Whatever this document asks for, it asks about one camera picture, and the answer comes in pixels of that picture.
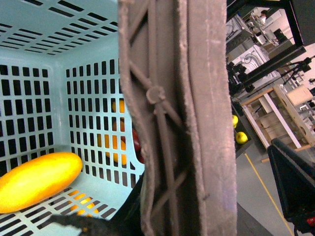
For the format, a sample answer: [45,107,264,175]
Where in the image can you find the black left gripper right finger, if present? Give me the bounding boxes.
[267,138,315,233]

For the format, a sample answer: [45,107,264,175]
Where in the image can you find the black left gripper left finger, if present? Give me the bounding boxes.
[50,214,140,236]

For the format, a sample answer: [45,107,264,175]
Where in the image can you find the yellow mango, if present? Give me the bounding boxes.
[0,152,83,214]

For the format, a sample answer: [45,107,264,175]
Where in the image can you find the light blue plastic basket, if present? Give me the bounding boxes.
[0,0,144,236]

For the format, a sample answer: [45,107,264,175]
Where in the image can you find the brown basket handle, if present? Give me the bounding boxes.
[118,0,237,236]

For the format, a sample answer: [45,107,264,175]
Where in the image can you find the wooden crate furniture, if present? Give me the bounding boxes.
[241,85,315,151]

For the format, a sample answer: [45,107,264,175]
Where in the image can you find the yellow lemon lower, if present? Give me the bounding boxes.
[235,132,248,145]

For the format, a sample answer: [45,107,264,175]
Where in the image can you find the yellow lemon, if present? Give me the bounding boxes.
[232,115,239,129]
[235,132,248,145]

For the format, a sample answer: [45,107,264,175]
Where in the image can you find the yellow lemon upper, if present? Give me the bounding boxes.
[232,115,239,129]

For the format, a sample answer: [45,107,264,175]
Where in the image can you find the black shelf frame post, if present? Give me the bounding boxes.
[226,0,305,96]

